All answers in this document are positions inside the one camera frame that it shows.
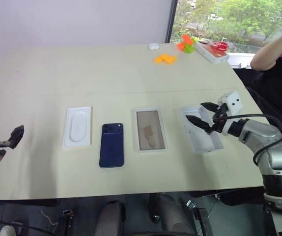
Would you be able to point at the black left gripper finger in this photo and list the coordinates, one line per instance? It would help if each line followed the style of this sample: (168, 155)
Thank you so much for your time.
(17, 136)

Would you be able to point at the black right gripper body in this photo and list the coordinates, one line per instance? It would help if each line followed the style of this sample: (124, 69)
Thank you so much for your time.
(220, 120)

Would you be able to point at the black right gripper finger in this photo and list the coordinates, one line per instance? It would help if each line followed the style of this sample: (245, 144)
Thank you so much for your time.
(211, 107)
(201, 121)

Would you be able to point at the white phone box lid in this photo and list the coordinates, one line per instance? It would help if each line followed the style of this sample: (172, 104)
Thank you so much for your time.
(205, 142)

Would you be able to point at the white box insert tray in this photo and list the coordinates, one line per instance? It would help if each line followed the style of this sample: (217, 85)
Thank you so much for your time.
(77, 127)

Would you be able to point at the dark blue smartphone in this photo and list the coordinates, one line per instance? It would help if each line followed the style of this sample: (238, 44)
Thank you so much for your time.
(112, 146)

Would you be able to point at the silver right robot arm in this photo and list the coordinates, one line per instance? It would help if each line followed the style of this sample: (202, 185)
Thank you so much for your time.
(273, 147)

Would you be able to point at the person's bare forearm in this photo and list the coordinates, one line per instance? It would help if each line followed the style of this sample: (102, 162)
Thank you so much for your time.
(266, 56)

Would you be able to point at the white flat box orange print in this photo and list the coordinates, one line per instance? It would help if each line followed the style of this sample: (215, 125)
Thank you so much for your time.
(214, 56)

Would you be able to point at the white window sill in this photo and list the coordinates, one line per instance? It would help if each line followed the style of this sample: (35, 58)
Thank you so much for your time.
(240, 60)

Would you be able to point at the green toy building block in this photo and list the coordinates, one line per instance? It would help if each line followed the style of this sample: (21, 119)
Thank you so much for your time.
(189, 48)

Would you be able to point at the person in black shirt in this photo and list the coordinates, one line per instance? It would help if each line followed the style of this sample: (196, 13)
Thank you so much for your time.
(278, 93)

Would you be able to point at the yellow toy building blocks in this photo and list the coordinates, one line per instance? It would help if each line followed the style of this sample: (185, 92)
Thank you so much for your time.
(165, 59)

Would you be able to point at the orange toy building block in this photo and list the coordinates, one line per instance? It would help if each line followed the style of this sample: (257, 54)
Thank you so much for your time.
(184, 42)

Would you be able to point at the white earbuds case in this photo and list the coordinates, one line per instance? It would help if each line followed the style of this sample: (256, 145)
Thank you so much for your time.
(153, 46)

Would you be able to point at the white shoe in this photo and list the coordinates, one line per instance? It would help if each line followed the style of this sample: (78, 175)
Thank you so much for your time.
(8, 231)

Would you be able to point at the dark rounded grey shape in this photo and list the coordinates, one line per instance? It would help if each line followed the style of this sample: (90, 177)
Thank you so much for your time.
(112, 218)
(166, 216)

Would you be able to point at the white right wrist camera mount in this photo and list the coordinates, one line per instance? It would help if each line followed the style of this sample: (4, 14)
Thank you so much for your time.
(233, 100)

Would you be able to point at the dark window frame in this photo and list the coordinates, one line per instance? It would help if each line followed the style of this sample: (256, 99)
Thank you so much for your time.
(171, 19)

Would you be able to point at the metal bracket under table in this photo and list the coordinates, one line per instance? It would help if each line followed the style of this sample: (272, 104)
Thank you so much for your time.
(202, 218)
(67, 218)

